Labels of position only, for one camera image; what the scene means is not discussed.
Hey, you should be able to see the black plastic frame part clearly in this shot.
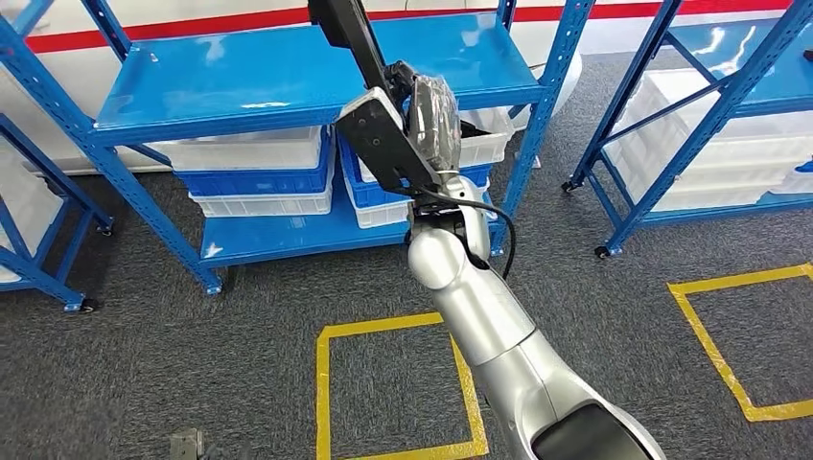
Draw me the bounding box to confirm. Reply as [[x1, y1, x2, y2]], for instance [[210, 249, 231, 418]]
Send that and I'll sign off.
[[308, 0, 411, 106]]

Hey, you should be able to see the blue metal shelf rack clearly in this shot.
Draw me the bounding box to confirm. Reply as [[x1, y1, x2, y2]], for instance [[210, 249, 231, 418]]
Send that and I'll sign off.
[[562, 0, 813, 261], [0, 0, 596, 298], [0, 112, 117, 313]]

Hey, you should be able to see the blue plastic crate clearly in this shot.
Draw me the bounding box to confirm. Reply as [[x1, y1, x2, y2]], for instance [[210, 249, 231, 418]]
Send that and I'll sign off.
[[337, 129, 496, 211], [174, 136, 336, 196]]

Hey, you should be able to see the yellow floor tape square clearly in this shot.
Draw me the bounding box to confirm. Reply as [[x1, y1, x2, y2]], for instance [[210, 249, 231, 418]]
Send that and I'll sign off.
[[666, 263, 813, 424], [315, 310, 490, 460]]

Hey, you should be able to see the white vehicle with red stripe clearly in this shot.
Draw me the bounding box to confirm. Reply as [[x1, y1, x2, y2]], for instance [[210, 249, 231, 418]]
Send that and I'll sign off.
[[0, 0, 795, 175]]

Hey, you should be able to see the white plastic bin stack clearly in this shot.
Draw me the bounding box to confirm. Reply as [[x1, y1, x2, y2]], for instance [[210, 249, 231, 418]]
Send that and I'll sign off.
[[601, 66, 813, 212], [0, 136, 66, 285]]

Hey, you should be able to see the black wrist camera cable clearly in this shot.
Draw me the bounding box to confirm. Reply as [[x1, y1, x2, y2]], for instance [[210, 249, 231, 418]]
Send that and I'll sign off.
[[406, 187, 517, 282]]

